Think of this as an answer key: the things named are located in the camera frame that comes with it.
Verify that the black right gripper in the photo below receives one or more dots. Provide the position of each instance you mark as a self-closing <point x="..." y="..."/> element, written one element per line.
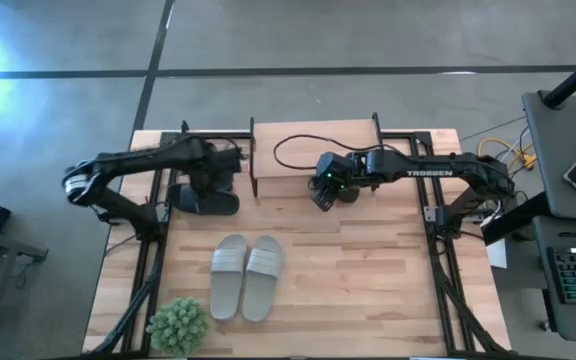
<point x="335" y="170"/>

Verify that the white paper sheet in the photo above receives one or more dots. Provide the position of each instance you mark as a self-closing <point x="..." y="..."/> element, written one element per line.
<point x="498" y="255"/>

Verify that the black metal stand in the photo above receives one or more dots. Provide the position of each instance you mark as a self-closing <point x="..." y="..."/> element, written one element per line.
<point x="8" y="244"/>

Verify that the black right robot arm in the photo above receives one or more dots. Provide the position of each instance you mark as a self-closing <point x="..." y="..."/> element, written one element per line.
<point x="418" y="162"/>

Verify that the grey side desk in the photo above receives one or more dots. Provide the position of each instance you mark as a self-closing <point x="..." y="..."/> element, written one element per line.
<point x="558" y="145"/>

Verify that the black aluminium table frame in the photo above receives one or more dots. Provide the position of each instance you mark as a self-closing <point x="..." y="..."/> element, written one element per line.
<point x="408" y="135"/>

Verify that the grey keyboard desk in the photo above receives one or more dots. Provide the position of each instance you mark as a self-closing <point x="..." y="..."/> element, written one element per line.
<point x="568" y="325"/>

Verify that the black desk beam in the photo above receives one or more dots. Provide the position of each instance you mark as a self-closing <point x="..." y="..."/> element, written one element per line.
<point x="518" y="217"/>

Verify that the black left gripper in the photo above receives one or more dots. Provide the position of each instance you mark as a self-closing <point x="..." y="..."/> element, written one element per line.
<point x="215" y="165"/>

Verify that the wooden shelf with black frame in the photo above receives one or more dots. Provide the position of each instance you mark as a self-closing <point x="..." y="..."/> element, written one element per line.
<point x="318" y="150"/>

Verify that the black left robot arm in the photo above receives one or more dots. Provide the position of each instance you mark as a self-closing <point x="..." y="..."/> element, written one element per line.
<point x="138" y="159"/>

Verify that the black diagonal pole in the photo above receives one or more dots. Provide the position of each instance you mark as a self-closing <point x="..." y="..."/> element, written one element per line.
<point x="573" y="80"/>

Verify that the light grey slide sandal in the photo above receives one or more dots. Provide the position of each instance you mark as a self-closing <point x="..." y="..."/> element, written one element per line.
<point x="260" y="295"/>
<point x="228" y="290"/>

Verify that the grey metal base plate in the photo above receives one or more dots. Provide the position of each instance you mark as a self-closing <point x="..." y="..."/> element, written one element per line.
<point x="431" y="214"/>

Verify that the green artificial plant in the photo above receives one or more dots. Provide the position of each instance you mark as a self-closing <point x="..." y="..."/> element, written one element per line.
<point x="178" y="327"/>

